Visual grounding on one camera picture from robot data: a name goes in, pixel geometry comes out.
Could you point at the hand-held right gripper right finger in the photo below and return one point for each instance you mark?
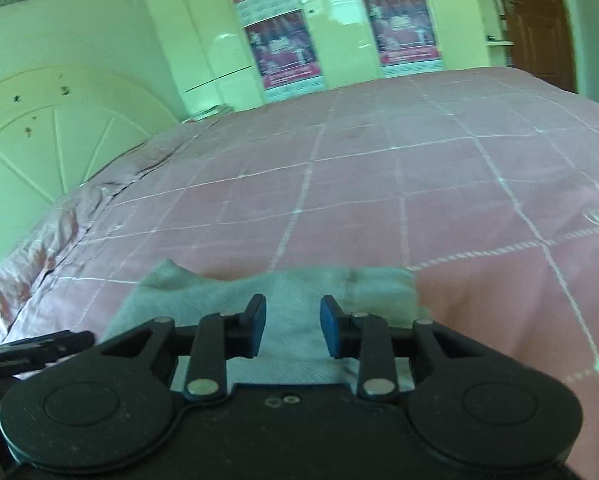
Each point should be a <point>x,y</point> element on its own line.
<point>329,327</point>

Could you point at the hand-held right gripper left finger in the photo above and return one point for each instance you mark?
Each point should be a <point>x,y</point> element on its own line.
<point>257,325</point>

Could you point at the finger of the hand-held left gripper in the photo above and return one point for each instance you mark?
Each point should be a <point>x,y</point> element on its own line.
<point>39,347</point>

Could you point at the grey-green pants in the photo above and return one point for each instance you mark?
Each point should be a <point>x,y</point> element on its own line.
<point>289,300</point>

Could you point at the pink checked pillow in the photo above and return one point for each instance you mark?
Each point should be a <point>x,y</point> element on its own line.
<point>34,250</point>
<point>149,155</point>

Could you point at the pink checked bedsheet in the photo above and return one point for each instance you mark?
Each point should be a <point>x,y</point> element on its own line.
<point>379,185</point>

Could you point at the white bed headboard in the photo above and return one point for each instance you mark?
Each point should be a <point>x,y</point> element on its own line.
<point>39,150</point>

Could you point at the white glossy wardrobe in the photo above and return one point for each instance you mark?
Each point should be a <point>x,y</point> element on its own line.
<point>199,35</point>

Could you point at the white corner shelf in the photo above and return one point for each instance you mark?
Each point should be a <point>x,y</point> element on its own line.
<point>497,10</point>

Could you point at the brown wooden door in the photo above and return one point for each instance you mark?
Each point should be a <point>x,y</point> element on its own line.
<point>534,20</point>

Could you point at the wall calendar poster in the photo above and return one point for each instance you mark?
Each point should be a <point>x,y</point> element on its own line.
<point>404,25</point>
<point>279,40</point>

